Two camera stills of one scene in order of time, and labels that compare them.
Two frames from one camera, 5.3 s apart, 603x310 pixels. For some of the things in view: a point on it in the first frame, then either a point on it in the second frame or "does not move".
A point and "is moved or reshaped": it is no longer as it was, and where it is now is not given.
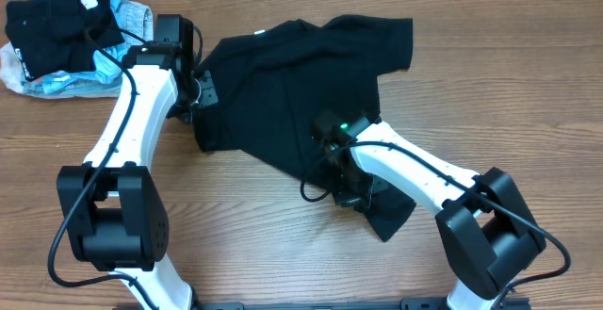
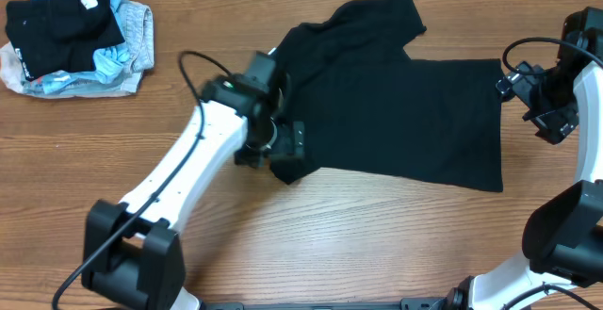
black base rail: (430, 303) does not move
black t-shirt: (274, 84) is moved or reshaped
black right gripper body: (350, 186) to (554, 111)
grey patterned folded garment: (136, 19) does not move
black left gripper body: (205, 94) to (292, 140)
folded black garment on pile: (61, 33) does not move
